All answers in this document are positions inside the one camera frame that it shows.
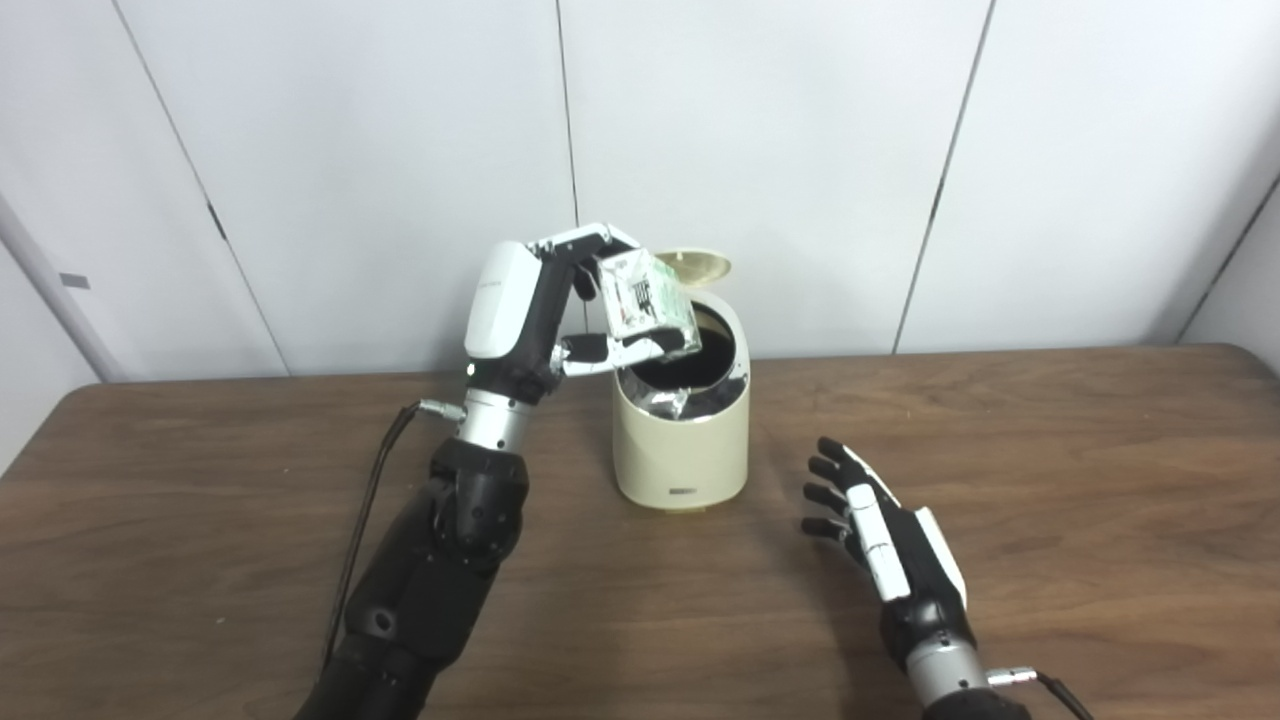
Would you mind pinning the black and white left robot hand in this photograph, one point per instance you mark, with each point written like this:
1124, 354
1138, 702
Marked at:
500, 310

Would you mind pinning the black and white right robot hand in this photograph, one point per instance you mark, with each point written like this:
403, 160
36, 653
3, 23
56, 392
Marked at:
915, 570

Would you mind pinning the white and green milk carton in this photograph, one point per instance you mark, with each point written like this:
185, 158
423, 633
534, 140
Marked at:
645, 300

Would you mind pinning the cream round bin lid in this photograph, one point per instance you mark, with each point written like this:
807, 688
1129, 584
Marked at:
700, 265

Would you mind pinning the cream-colored cylindrical bin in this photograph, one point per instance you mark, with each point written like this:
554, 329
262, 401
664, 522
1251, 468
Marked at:
680, 455

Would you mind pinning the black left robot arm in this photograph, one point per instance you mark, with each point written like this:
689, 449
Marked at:
440, 580

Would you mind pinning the black wall panel hinge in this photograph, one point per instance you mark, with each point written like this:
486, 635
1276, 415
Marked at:
216, 222

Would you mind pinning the small grey wall tag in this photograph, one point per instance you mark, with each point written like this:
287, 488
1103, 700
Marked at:
75, 281

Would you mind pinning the white wall corner post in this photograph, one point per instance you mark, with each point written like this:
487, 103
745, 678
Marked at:
55, 300

